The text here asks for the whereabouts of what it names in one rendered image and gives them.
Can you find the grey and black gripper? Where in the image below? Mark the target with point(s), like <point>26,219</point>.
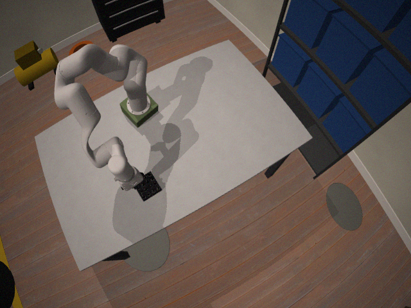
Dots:
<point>138,177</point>

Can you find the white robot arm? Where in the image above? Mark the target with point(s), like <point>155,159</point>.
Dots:
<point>114,65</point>

